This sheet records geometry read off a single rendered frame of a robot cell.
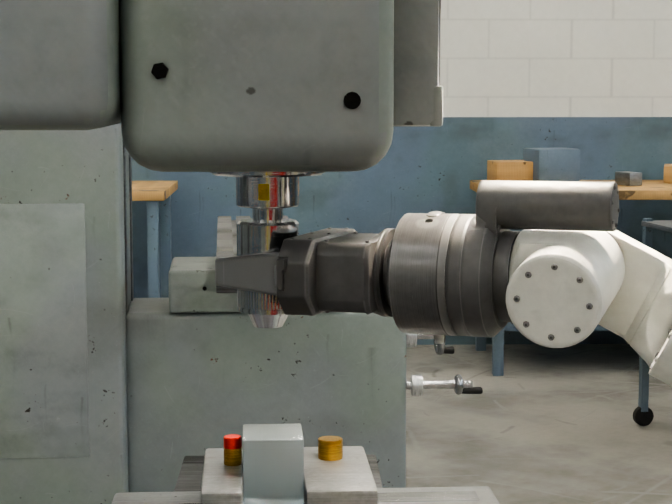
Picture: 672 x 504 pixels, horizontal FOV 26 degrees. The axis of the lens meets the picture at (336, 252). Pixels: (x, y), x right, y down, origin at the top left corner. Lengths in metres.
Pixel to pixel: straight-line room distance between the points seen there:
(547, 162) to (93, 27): 6.24
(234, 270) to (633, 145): 6.76
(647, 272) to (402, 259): 0.18
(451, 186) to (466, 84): 0.54
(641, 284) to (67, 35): 0.44
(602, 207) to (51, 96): 0.38
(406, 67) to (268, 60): 0.13
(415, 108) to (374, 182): 6.53
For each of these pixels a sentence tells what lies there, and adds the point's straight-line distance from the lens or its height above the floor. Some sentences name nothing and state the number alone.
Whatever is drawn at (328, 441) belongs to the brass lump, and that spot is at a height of 1.06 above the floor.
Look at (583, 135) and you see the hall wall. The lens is 7.73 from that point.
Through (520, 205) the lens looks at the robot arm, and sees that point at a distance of 1.01.
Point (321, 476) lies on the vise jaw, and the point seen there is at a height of 1.04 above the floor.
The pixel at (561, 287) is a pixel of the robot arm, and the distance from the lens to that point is 0.97.
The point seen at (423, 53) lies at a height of 1.39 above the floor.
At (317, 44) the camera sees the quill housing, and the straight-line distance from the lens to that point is 0.99.
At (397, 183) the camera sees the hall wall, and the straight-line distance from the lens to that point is 7.62.
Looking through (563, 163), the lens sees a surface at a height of 0.99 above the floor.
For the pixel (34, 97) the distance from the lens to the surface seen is 0.99.
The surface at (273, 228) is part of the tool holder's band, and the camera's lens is 1.08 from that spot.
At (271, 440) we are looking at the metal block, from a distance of 1.25.
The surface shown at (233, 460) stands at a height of 1.04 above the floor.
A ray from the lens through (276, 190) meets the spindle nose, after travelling 1.07.
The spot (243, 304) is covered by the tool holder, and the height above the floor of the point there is 1.21.
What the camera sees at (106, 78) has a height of 1.37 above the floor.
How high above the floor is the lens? 1.37
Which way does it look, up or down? 7 degrees down
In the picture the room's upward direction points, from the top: straight up
